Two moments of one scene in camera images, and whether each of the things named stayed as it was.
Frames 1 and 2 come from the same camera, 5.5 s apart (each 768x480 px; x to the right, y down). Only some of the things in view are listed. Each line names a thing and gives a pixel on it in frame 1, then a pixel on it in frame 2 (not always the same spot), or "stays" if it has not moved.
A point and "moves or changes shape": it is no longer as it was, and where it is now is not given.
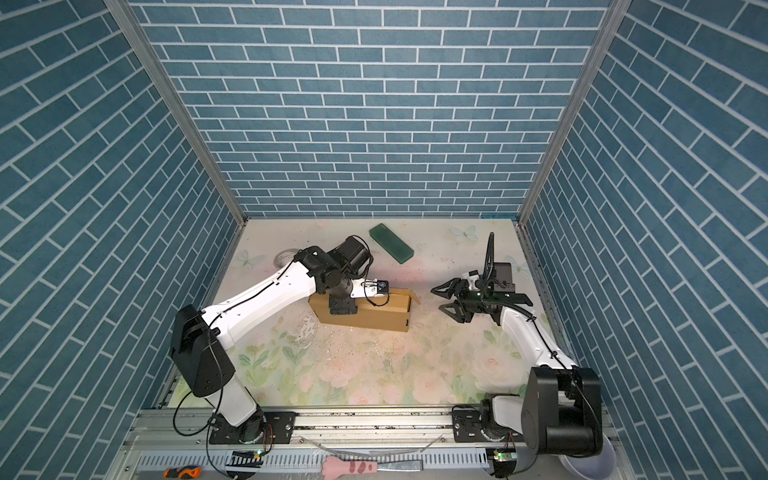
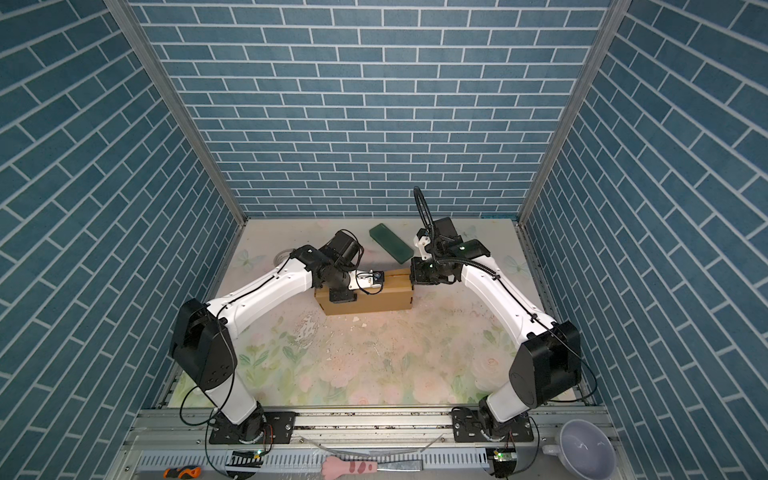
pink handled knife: x=333 y=468 stays
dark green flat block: x=396 y=247 stays
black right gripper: x=456 y=284 → x=417 y=275
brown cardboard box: x=390 y=311 moves or changes shape
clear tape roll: x=284 y=257 stays
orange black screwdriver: x=186 y=473 stays
